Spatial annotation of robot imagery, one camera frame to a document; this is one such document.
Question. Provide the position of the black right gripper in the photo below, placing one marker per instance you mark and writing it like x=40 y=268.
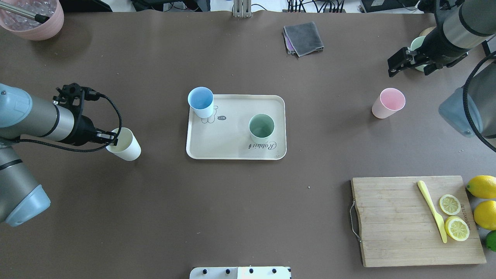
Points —
x=433 y=47

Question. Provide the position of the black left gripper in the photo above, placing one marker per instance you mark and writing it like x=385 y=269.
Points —
x=84 y=130

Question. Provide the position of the cream white plastic cup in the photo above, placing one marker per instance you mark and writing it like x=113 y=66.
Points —
x=127 y=147

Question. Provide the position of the pink plastic cup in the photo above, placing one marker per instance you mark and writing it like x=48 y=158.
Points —
x=389 y=102

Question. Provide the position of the light blue plastic cup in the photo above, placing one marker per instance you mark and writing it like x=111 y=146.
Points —
x=200 y=99

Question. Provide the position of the green plastic cup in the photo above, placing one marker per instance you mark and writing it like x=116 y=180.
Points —
x=261 y=127

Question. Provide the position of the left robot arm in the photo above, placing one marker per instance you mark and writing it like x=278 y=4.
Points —
x=60 y=120

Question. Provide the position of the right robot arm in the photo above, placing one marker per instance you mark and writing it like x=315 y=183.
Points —
x=461 y=25

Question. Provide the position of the beige rabbit serving tray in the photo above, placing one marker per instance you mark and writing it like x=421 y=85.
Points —
x=226 y=135

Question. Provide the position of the green plastic bowl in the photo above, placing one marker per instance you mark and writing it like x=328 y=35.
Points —
x=416 y=44

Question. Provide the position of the wooden stand with round base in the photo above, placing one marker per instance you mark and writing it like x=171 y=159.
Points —
x=426 y=31

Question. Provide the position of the grey folded cloth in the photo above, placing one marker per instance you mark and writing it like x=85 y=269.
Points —
x=304 y=38

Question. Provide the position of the yellow plastic knife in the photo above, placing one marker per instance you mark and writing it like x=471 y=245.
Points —
x=437 y=216

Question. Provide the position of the whole lemon near board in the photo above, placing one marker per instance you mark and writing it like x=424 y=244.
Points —
x=482 y=186

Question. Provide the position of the purple cloth under grey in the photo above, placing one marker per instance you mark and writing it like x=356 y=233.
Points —
x=289 y=48

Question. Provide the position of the pink bowl with ice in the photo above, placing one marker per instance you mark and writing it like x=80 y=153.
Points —
x=30 y=29

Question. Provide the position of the upper lemon slice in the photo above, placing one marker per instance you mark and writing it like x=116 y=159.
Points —
x=449 y=204

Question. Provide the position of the lemon slice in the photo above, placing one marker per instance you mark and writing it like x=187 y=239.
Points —
x=449 y=204
x=457 y=228

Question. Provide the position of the lower lemon slice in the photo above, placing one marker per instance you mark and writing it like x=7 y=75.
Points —
x=457 y=228

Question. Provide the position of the bamboo cutting board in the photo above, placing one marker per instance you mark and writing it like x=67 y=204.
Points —
x=397 y=228

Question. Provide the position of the green lime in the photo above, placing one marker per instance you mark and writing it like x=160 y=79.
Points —
x=490 y=240

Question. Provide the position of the black picture frame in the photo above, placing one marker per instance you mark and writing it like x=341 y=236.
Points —
x=489 y=46

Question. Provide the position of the metal scoop handle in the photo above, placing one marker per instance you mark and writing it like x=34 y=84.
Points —
x=24 y=13

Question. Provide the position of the aluminium frame post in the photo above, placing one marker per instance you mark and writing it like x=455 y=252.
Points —
x=242 y=8

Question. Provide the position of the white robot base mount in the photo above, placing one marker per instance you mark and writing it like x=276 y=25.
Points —
x=248 y=272

